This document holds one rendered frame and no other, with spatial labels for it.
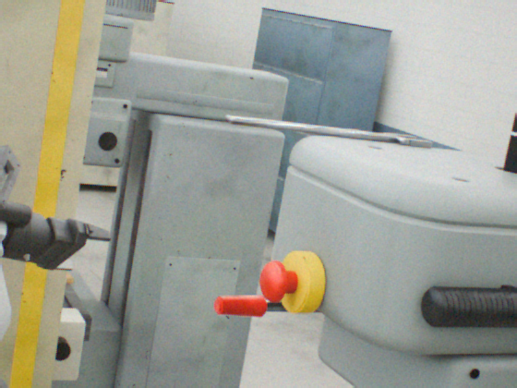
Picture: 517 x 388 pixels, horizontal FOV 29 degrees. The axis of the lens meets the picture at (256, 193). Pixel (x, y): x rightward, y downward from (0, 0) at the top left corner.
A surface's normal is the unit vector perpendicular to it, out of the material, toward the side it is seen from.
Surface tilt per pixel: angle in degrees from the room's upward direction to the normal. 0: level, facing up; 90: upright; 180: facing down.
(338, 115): 90
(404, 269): 90
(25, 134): 90
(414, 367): 90
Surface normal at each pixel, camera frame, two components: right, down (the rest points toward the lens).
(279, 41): -0.89, -0.07
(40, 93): 0.44, 0.24
